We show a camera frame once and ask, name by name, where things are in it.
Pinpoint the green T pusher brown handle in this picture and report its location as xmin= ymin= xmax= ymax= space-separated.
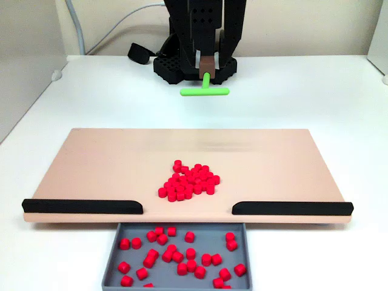
xmin=179 ymin=56 xmax=230 ymax=98

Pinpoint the grey tray container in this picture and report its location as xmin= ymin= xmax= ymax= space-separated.
xmin=101 ymin=222 xmax=253 ymax=290

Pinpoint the black table clamp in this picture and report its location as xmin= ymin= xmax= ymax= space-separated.
xmin=127 ymin=42 xmax=160 ymax=65

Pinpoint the white box furniture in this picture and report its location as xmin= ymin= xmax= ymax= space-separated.
xmin=367 ymin=0 xmax=388 ymax=76

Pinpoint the beige flat board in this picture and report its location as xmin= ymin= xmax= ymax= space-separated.
xmin=22 ymin=129 xmax=354 ymax=225

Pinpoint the thin white wall cable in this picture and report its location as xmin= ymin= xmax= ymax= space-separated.
xmin=85 ymin=2 xmax=165 ymax=56

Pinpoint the thick white wall cable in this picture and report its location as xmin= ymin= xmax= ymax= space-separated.
xmin=65 ymin=0 xmax=86 ymax=56

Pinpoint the black edge rail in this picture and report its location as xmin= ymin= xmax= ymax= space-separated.
xmin=21 ymin=198 xmax=144 ymax=215
xmin=232 ymin=201 xmax=354 ymax=216

